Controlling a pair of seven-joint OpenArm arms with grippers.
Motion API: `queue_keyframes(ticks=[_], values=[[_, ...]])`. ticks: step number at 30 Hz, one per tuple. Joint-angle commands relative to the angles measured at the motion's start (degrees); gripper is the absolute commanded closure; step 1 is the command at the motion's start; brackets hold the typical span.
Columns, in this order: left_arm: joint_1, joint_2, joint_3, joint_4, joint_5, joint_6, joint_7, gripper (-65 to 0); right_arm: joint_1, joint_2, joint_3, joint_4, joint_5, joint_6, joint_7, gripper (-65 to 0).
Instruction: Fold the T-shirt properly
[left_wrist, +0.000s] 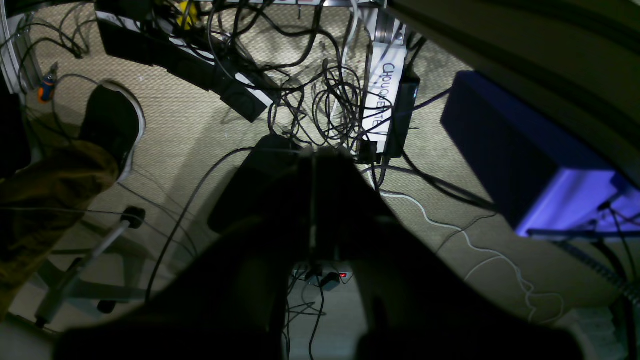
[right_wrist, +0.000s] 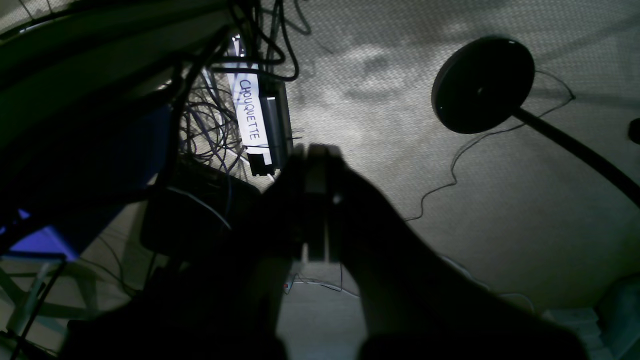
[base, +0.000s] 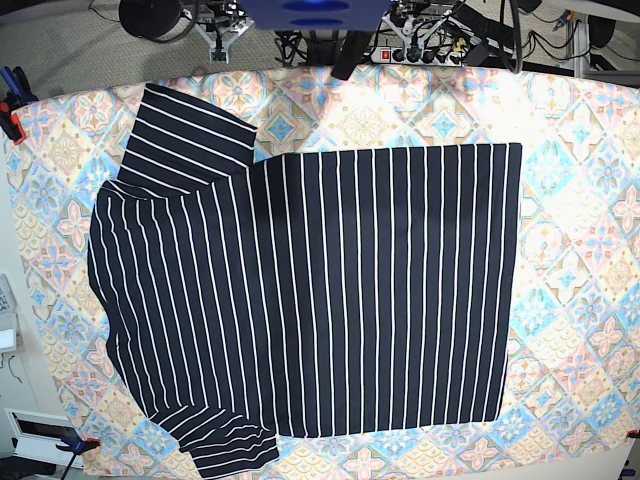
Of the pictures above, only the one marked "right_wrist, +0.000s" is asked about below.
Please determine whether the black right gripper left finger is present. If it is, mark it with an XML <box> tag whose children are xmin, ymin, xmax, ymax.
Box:
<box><xmin>65</xmin><ymin>145</ymin><xmax>305</xmax><ymax>360</ymax></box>

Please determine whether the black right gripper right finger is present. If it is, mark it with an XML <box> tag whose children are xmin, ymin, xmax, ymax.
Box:
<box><xmin>306</xmin><ymin>144</ymin><xmax>588</xmax><ymax>360</ymax></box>

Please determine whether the white labelled power strip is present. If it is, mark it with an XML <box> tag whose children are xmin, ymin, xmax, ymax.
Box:
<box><xmin>225</xmin><ymin>63</ymin><xmax>294</xmax><ymax>178</ymax></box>

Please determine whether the black round lamp base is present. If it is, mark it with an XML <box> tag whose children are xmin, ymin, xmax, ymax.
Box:
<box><xmin>430</xmin><ymin>35</ymin><xmax>640</xmax><ymax>205</ymax></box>

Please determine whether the thin black floor cable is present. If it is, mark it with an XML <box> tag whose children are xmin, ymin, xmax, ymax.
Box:
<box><xmin>405</xmin><ymin>70</ymin><xmax>576</xmax><ymax>222</ymax></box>

